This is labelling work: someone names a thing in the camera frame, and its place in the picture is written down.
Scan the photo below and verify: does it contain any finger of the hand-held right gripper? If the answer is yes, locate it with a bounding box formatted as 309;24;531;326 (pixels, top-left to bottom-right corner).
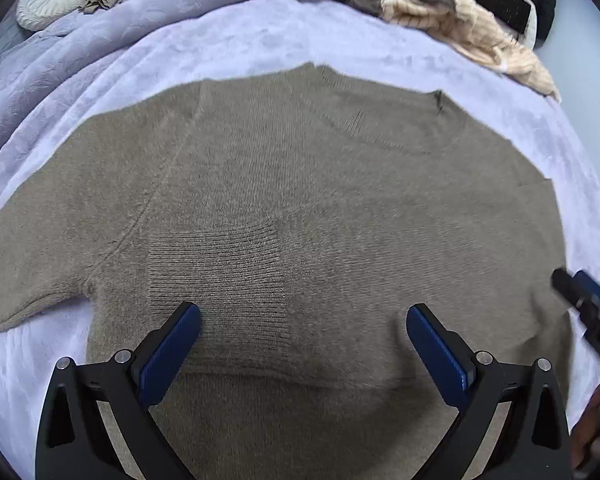
551;267;600;367

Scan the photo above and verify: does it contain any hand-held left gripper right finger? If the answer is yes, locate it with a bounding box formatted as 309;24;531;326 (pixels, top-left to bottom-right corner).
406;303;573;480

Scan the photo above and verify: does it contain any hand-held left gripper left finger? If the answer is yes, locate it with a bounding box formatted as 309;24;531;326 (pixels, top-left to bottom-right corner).
34;301;202;480

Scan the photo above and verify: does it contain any olive brown knit sweater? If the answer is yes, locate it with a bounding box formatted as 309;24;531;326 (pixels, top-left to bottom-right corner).
0;62;576;480

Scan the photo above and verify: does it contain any person's right hand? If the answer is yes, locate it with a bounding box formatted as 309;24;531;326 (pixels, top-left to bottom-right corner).
571;386;600;477

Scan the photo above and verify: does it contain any black speckled garment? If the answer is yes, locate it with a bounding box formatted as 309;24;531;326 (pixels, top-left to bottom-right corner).
467;0;561;45

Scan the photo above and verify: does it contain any lavender embossed blanket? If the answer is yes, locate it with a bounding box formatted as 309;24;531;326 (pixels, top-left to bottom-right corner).
0;0;600;480

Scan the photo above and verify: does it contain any round white pleated cushion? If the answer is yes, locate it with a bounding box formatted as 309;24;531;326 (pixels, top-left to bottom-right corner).
17;0;90;32

